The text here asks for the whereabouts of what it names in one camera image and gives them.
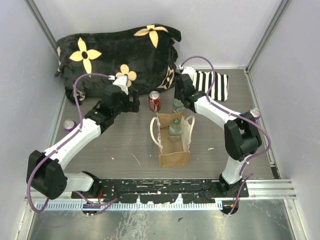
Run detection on red soda can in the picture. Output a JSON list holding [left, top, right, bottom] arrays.
[[148, 90, 161, 112]]

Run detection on glass soda water bottle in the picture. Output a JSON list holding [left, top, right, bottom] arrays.
[[168, 118, 182, 142]]

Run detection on purple can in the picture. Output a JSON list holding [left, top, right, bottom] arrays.
[[63, 119, 77, 133], [249, 108, 261, 121]]

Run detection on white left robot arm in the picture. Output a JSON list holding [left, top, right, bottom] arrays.
[[26, 84, 140, 200]]

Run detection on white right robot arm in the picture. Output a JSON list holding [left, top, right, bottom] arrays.
[[174, 74, 262, 197]]

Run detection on black white striped cloth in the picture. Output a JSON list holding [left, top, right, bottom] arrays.
[[192, 70, 229, 102]]

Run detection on black floral plush blanket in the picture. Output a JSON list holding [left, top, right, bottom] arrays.
[[54, 23, 182, 103]]

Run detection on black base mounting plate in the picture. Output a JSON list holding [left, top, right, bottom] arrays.
[[81, 179, 249, 204]]

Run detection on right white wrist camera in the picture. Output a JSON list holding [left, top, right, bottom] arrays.
[[180, 66, 196, 80]]

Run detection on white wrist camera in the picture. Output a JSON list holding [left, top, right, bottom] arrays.
[[180, 66, 196, 80], [112, 75, 129, 95]]

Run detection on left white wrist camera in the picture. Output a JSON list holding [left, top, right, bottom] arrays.
[[112, 75, 129, 95]]

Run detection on white slotted cable duct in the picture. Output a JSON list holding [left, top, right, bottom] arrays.
[[45, 200, 223, 211]]

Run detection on aluminium rail frame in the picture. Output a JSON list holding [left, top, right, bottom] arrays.
[[24, 178, 297, 202]]

